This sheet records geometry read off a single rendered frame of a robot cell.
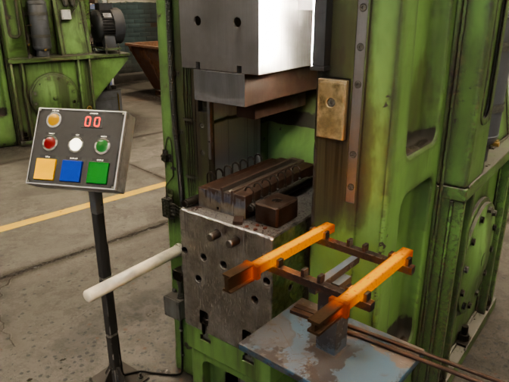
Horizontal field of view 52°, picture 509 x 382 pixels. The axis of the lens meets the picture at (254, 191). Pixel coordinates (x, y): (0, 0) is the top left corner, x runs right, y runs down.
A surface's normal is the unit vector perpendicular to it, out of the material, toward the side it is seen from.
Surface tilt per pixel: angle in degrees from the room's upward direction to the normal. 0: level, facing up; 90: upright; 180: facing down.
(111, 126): 60
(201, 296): 90
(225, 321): 90
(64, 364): 0
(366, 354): 0
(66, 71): 90
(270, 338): 0
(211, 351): 90
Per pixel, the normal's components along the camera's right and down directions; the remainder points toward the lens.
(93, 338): 0.00, -0.94
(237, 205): -0.60, 0.28
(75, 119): -0.18, -0.18
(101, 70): 0.59, 0.28
